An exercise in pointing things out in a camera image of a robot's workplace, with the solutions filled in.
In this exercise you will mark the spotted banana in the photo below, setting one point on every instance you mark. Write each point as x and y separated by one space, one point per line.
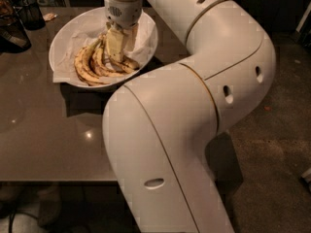
81 64
97 61
128 65

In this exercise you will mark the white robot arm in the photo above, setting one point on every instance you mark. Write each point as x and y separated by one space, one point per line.
156 127

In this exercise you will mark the black mesh cup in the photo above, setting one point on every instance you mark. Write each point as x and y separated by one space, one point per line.
30 14

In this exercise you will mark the small wrapper on table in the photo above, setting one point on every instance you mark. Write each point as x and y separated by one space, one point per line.
49 16

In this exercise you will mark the spotted banana middle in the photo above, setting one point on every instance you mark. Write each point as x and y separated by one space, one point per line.
97 61

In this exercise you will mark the dark container left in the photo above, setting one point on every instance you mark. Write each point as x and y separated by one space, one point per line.
13 38

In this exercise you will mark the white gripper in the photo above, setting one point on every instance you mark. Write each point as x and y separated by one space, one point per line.
124 13

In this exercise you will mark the spotted banana left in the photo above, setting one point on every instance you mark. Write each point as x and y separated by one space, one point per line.
81 64

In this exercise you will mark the white bowl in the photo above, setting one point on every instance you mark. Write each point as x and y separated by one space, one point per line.
74 26

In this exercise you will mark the spotted banana right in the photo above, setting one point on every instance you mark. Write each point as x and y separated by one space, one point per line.
128 65

